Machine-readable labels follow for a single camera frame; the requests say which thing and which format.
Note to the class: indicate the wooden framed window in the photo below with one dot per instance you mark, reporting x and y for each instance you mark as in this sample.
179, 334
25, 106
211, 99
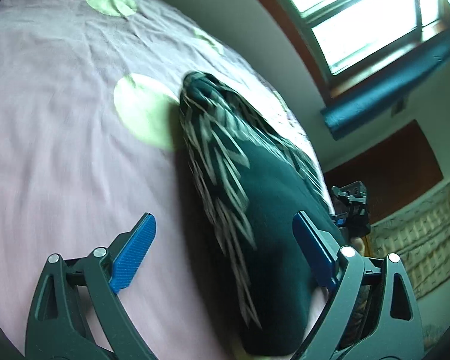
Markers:
360, 33

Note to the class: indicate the dark green streak-patterned sweater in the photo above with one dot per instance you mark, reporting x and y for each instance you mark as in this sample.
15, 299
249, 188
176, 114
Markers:
277, 195

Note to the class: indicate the pink bedsheet with green dots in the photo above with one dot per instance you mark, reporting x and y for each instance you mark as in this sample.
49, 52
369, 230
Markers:
60, 157

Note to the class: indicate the cream patterned quilt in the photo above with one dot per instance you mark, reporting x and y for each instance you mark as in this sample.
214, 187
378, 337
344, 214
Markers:
423, 240

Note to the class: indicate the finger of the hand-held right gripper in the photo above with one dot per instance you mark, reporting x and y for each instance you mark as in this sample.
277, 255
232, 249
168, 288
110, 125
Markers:
340, 221

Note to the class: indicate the blue curtain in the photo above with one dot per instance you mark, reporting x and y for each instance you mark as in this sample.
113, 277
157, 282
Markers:
390, 86

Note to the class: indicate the brown wooden furniture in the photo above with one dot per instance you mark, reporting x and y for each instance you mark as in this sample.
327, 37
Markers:
390, 168

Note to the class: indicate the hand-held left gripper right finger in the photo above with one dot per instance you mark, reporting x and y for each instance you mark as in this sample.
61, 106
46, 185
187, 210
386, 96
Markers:
315, 251

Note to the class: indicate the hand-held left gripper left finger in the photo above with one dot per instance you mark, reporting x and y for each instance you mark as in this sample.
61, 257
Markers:
133, 255

